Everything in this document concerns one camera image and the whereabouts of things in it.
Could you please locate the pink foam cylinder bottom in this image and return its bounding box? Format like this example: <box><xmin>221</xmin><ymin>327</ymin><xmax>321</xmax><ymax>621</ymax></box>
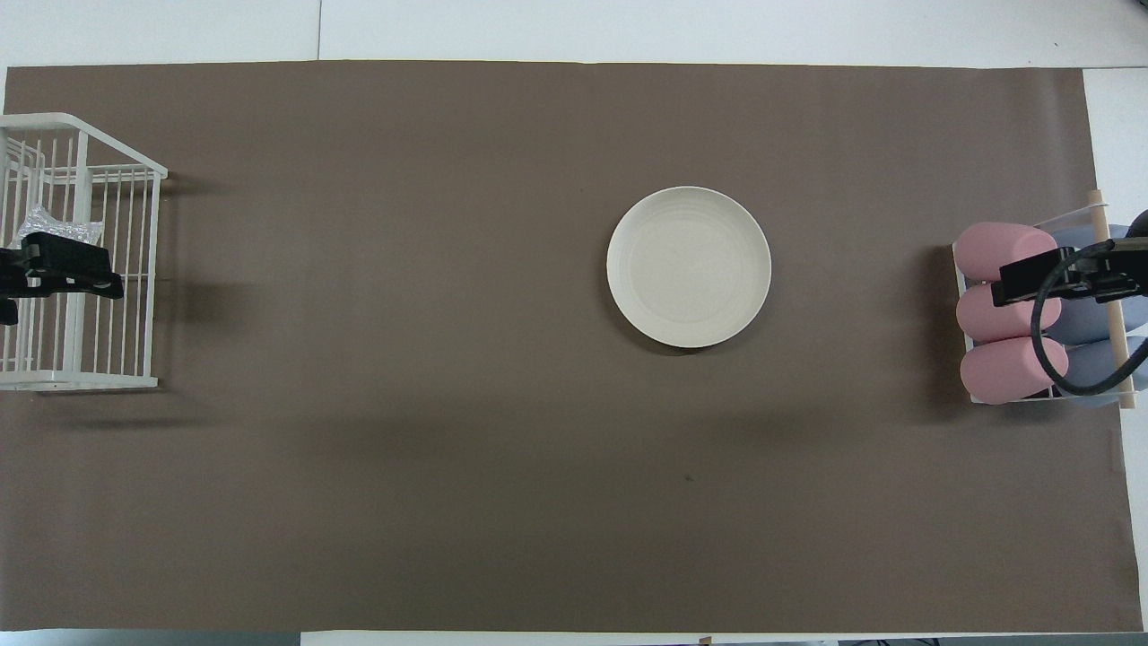
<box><xmin>960</xmin><ymin>336</ymin><xmax>1070</xmax><ymax>406</ymax></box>

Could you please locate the white cup rack wooden rod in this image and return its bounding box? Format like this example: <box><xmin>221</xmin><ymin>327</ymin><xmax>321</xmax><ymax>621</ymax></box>
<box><xmin>951</xmin><ymin>189</ymin><xmax>1138</xmax><ymax>411</ymax></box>

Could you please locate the blue foam cylinder bottom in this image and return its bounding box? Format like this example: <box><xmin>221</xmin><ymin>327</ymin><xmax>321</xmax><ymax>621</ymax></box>
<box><xmin>1058</xmin><ymin>336</ymin><xmax>1148</xmax><ymax>409</ymax></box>

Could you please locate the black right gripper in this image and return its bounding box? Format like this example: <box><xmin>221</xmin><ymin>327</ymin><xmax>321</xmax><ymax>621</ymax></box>
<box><xmin>990</xmin><ymin>235</ymin><xmax>1148</xmax><ymax>309</ymax></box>

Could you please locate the white wire dish rack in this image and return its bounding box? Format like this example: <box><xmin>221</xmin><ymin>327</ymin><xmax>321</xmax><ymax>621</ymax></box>
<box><xmin>0</xmin><ymin>112</ymin><xmax>170</xmax><ymax>393</ymax></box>

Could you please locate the blue foam cylinder middle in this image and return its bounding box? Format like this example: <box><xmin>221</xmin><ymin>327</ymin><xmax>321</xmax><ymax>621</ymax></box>
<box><xmin>1048</xmin><ymin>281</ymin><xmax>1148</xmax><ymax>345</ymax></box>

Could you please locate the brown paper table mat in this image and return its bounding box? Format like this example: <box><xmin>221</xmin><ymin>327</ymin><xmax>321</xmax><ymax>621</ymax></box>
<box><xmin>0</xmin><ymin>59</ymin><xmax>1133</xmax><ymax>633</ymax></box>

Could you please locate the pink foam cylinder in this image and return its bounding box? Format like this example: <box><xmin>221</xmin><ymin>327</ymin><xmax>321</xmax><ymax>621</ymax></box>
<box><xmin>953</xmin><ymin>222</ymin><xmax>1060</xmax><ymax>282</ymax></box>
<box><xmin>955</xmin><ymin>281</ymin><xmax>1063</xmax><ymax>343</ymax></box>
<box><xmin>960</xmin><ymin>336</ymin><xmax>1070</xmax><ymax>406</ymax></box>

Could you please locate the cream round plate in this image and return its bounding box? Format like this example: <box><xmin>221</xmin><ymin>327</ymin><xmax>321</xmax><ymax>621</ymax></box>
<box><xmin>606</xmin><ymin>186</ymin><xmax>772</xmax><ymax>350</ymax></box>

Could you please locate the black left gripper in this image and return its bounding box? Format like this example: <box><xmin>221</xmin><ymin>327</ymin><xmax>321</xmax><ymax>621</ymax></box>
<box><xmin>0</xmin><ymin>231</ymin><xmax>126</xmax><ymax>327</ymax></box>

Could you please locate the blue foam cylinder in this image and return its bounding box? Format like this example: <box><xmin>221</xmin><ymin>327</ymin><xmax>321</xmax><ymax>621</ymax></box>
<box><xmin>1045</xmin><ymin>224</ymin><xmax>1148</xmax><ymax>286</ymax></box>
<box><xmin>1048</xmin><ymin>281</ymin><xmax>1148</xmax><ymax>345</ymax></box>
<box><xmin>1058</xmin><ymin>336</ymin><xmax>1148</xmax><ymax>409</ymax></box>

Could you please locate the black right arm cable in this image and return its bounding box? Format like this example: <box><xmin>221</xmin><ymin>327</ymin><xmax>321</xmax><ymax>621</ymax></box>
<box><xmin>1030</xmin><ymin>242</ymin><xmax>1148</xmax><ymax>397</ymax></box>

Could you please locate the pink foam cylinder middle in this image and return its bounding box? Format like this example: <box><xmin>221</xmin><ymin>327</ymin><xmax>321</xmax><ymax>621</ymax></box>
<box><xmin>955</xmin><ymin>281</ymin><xmax>1063</xmax><ymax>343</ymax></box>

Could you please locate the blue foam cylinder top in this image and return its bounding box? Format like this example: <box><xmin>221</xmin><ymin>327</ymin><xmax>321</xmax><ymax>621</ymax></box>
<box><xmin>1045</xmin><ymin>224</ymin><xmax>1148</xmax><ymax>286</ymax></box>

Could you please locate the pink foam cylinder top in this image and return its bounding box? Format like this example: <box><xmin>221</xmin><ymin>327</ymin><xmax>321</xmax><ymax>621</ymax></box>
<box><xmin>953</xmin><ymin>222</ymin><xmax>1060</xmax><ymax>282</ymax></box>

